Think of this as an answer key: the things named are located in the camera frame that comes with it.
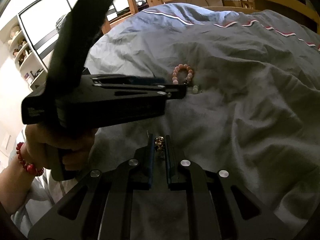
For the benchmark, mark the left hand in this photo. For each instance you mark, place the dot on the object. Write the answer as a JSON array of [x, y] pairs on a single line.
[[40, 143]]

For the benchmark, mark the white sliding wardrobe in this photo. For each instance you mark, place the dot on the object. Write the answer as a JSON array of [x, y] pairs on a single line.
[[39, 20]]

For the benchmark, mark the left forearm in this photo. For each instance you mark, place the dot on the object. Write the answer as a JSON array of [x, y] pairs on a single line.
[[16, 180]]

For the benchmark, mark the white open shelf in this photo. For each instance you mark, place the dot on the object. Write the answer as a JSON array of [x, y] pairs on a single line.
[[22, 54]]

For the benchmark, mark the grey duvet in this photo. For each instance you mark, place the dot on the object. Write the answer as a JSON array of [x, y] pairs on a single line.
[[256, 113]]

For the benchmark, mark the striped white blanket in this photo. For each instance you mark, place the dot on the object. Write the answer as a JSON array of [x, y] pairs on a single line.
[[43, 194]]

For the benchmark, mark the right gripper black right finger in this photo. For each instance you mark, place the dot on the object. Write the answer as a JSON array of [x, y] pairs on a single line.
[[185, 175]]

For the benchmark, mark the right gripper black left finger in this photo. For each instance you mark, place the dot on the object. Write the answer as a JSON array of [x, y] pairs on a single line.
[[130, 176]]

